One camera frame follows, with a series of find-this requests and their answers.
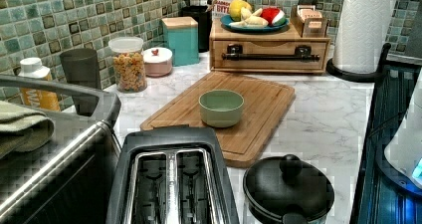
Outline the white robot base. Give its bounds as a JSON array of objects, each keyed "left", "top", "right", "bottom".
[{"left": 384, "top": 76, "right": 422, "bottom": 189}]

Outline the green ceramic bowl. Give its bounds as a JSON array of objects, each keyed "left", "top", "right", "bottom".
[{"left": 198, "top": 90, "right": 244, "bottom": 128}]

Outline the bamboo cutting board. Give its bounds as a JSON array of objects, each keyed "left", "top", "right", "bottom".
[{"left": 140, "top": 72, "right": 295, "bottom": 168}]

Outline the wooden cabinet box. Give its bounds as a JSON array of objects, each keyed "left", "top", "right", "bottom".
[{"left": 209, "top": 19, "right": 330, "bottom": 75}]

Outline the pink ceramic jar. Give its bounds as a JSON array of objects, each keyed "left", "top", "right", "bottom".
[{"left": 143, "top": 47, "right": 173, "bottom": 77}]

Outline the teal canister with wooden lid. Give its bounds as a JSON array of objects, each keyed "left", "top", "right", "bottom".
[{"left": 162, "top": 17, "right": 199, "bottom": 67}]

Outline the black silver toaster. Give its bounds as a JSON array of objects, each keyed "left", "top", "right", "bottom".
[{"left": 105, "top": 126, "right": 239, "bottom": 224}]

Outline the teal plate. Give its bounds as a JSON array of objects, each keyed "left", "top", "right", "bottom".
[{"left": 220, "top": 15, "right": 289, "bottom": 33}]

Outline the clear pasta jar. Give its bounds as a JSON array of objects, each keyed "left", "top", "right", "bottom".
[{"left": 108, "top": 37, "right": 147, "bottom": 93}]

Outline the black utensil holder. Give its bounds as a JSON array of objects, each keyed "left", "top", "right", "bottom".
[{"left": 181, "top": 6, "right": 212, "bottom": 53}]

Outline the toy banana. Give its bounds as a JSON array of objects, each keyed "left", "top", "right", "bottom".
[{"left": 230, "top": 7, "right": 269, "bottom": 28}]

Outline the white red carton box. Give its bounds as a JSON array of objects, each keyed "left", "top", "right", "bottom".
[{"left": 212, "top": 0, "right": 243, "bottom": 20}]

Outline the yellow toy lemon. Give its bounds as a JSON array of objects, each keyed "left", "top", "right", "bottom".
[{"left": 228, "top": 0, "right": 252, "bottom": 22}]

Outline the red white toy fruit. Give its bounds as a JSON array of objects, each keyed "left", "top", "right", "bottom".
[{"left": 261, "top": 7, "right": 286, "bottom": 27}]

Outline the black pot lid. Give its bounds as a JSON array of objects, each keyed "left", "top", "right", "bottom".
[{"left": 243, "top": 154, "right": 334, "bottom": 224}]

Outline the wooden tea bag box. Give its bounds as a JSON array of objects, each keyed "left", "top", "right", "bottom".
[{"left": 290, "top": 5, "right": 328, "bottom": 38}]

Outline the dark grey cup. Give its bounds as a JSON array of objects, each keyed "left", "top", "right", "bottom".
[{"left": 60, "top": 48, "right": 102, "bottom": 116}]

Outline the black paper towel holder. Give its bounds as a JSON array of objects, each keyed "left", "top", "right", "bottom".
[{"left": 326, "top": 43, "right": 391, "bottom": 83}]

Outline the steel dish rack bin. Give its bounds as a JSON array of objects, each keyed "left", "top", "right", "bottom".
[{"left": 0, "top": 75, "right": 120, "bottom": 224}]

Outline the white paper towel roll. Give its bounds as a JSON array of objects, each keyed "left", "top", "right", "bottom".
[{"left": 332, "top": 0, "right": 396, "bottom": 74}]

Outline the orange bottle white cap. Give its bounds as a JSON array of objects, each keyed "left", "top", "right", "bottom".
[{"left": 18, "top": 57, "right": 62, "bottom": 112}]

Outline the green folded towel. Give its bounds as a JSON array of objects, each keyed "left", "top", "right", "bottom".
[{"left": 0, "top": 102, "right": 55, "bottom": 158}]

